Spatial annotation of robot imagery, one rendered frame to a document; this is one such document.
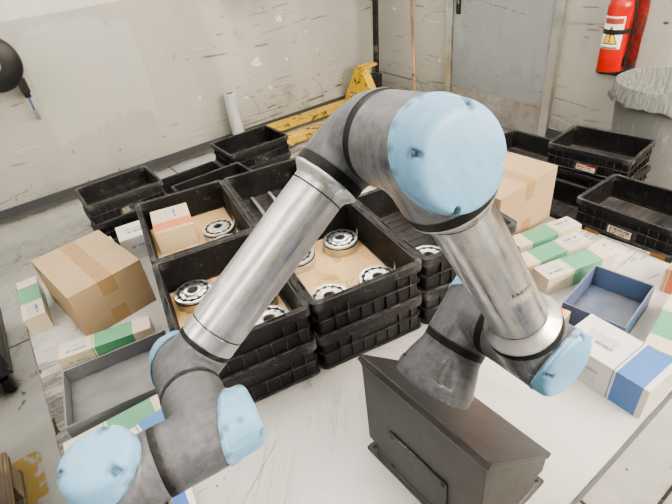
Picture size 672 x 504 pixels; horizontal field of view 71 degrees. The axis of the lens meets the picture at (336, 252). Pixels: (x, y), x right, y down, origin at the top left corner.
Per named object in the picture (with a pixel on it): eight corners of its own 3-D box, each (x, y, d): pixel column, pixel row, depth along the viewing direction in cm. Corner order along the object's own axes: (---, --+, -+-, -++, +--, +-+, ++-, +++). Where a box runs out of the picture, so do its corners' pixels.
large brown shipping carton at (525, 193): (405, 212, 178) (404, 163, 167) (458, 184, 192) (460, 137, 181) (495, 254, 151) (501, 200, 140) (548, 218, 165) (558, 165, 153)
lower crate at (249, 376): (324, 375, 118) (318, 342, 111) (207, 429, 109) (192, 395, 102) (271, 290, 149) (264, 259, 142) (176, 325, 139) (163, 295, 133)
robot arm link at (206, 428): (227, 352, 57) (136, 394, 54) (259, 408, 48) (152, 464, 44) (244, 399, 61) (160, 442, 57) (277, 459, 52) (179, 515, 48)
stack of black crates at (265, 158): (277, 185, 334) (265, 124, 309) (300, 199, 313) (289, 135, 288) (226, 206, 317) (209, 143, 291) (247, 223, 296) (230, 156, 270)
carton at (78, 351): (155, 329, 139) (148, 314, 136) (157, 342, 134) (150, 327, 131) (68, 360, 132) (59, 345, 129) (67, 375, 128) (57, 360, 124)
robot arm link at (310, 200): (337, 64, 63) (120, 359, 63) (383, 66, 54) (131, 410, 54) (388, 120, 70) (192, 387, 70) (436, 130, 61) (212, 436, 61)
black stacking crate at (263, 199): (351, 230, 152) (348, 199, 145) (265, 261, 143) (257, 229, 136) (304, 185, 182) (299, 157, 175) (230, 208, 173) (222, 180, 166)
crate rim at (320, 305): (424, 269, 115) (424, 261, 114) (313, 314, 106) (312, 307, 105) (349, 204, 146) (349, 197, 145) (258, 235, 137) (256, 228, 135)
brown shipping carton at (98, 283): (156, 299, 151) (139, 259, 142) (90, 339, 139) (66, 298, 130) (115, 267, 169) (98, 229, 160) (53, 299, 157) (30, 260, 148)
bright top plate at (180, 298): (216, 296, 124) (215, 294, 123) (177, 310, 121) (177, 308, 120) (207, 276, 131) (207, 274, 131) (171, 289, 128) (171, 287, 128)
